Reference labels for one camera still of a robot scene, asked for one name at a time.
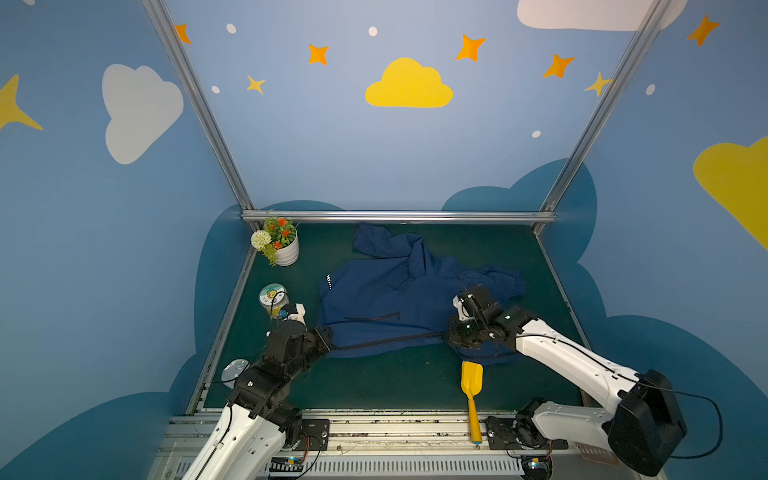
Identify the navy blue zip jacket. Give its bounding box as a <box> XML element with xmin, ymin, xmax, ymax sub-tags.
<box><xmin>316</xmin><ymin>224</ymin><xmax>525</xmax><ymax>358</ymax></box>

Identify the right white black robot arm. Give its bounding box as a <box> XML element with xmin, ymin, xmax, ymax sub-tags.
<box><xmin>446</xmin><ymin>285</ymin><xmax>687</xmax><ymax>477</ymax></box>

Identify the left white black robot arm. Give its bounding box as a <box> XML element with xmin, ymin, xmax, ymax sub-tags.
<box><xmin>184</xmin><ymin>319</ymin><xmax>331</xmax><ymax>479</ymax></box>

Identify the yellow plastic toy shovel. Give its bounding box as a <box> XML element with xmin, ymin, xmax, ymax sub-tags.
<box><xmin>460</xmin><ymin>361</ymin><xmax>483</xmax><ymax>445</ymax></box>

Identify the white pot with flowers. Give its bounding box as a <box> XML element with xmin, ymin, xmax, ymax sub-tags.
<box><xmin>250</xmin><ymin>217</ymin><xmax>299</xmax><ymax>267</ymax></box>

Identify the left small circuit board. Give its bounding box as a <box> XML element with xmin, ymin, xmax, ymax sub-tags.
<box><xmin>266</xmin><ymin>457</ymin><xmax>305</xmax><ymax>479</ymax></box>

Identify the small circuit board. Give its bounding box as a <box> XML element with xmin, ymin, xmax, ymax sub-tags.
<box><xmin>520</xmin><ymin>456</ymin><xmax>553</xmax><ymax>480</ymax></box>
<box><xmin>266</xmin><ymin>457</ymin><xmax>305</xmax><ymax>479</ymax></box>

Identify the right small circuit board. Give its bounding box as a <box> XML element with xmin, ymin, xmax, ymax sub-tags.
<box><xmin>520</xmin><ymin>456</ymin><xmax>553</xmax><ymax>480</ymax></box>

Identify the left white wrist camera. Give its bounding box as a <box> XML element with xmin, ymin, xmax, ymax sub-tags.
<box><xmin>278</xmin><ymin>303</ymin><xmax>306</xmax><ymax>324</ymax></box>

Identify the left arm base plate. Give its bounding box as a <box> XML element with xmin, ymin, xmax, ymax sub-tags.
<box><xmin>285</xmin><ymin>418</ymin><xmax>330</xmax><ymax>451</ymax></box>

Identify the front aluminium rail bench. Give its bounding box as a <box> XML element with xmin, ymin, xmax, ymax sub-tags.
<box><xmin>149</xmin><ymin>409</ymin><xmax>667</xmax><ymax>480</ymax></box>

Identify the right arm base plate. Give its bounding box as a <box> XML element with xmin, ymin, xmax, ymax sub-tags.
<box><xmin>484</xmin><ymin>416</ymin><xmax>569</xmax><ymax>451</ymax></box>

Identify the aluminium frame rail back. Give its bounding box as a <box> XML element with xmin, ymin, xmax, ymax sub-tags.
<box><xmin>241</xmin><ymin>210</ymin><xmax>556</xmax><ymax>225</ymax></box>

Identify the aluminium frame post left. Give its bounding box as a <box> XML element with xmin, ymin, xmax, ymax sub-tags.
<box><xmin>141</xmin><ymin>0</ymin><xmax>253</xmax><ymax>210</ymax></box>

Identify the aluminium frame post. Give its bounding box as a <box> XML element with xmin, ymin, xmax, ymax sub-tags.
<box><xmin>540</xmin><ymin>0</ymin><xmax>672</xmax><ymax>216</ymax></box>
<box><xmin>141</xmin><ymin>0</ymin><xmax>253</xmax><ymax>210</ymax></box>

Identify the aluminium frame post right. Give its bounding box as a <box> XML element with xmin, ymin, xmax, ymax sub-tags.
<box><xmin>540</xmin><ymin>0</ymin><xmax>672</xmax><ymax>216</ymax></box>

